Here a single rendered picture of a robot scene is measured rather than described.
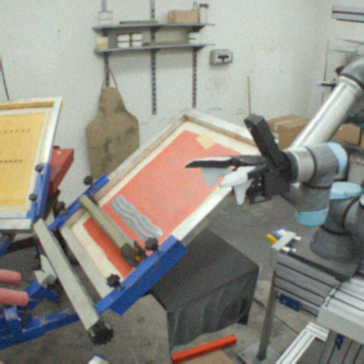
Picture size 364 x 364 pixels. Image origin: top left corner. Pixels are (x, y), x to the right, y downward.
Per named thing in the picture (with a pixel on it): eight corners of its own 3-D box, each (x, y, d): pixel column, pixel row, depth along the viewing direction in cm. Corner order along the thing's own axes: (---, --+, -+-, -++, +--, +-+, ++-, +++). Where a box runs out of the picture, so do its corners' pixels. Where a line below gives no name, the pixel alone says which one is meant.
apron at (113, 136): (138, 168, 366) (134, 63, 322) (141, 170, 360) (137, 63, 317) (89, 179, 340) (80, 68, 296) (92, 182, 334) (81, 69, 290)
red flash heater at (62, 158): (19, 161, 258) (16, 147, 253) (76, 159, 260) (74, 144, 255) (-14, 198, 202) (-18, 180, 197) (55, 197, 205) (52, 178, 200)
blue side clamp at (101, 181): (112, 184, 160) (103, 173, 156) (117, 188, 156) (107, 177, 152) (63, 229, 154) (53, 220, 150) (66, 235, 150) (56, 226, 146)
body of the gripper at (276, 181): (247, 206, 68) (297, 194, 72) (247, 162, 65) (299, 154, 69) (227, 194, 75) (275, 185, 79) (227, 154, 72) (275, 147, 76)
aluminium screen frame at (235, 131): (188, 113, 168) (185, 107, 166) (282, 148, 124) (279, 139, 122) (62, 229, 152) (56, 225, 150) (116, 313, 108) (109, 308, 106)
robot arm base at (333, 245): (358, 245, 115) (365, 221, 111) (343, 266, 105) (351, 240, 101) (320, 230, 124) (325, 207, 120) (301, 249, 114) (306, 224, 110)
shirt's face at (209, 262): (202, 225, 189) (202, 224, 189) (259, 266, 156) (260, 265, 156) (118, 253, 165) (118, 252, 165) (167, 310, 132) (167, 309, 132)
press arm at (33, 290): (59, 270, 128) (50, 263, 125) (64, 279, 124) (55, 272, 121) (28, 300, 125) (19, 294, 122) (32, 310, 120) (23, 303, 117)
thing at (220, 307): (239, 309, 174) (245, 258, 161) (250, 319, 168) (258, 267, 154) (160, 349, 151) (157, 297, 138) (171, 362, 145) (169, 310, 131)
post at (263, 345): (262, 339, 230) (282, 220, 190) (284, 359, 213) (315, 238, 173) (237, 354, 219) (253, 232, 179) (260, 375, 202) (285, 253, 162)
